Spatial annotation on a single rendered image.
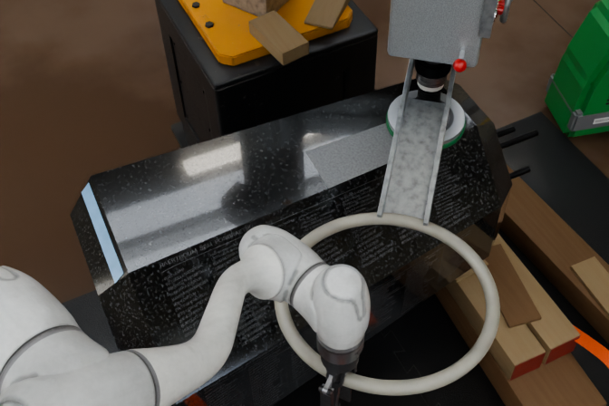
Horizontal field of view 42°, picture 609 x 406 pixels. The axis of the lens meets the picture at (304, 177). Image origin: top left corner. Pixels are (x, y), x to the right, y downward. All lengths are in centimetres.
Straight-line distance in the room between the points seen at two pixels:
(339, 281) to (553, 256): 166
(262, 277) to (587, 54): 217
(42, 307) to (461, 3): 117
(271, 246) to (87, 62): 256
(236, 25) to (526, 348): 138
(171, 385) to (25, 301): 22
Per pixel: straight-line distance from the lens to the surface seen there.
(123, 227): 207
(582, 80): 336
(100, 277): 208
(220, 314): 127
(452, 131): 221
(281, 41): 255
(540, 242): 299
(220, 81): 257
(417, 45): 196
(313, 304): 142
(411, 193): 197
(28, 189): 342
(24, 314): 110
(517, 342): 260
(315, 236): 186
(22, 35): 417
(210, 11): 278
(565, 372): 270
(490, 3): 185
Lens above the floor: 244
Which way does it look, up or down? 49 degrees down
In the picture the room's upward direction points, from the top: 2 degrees counter-clockwise
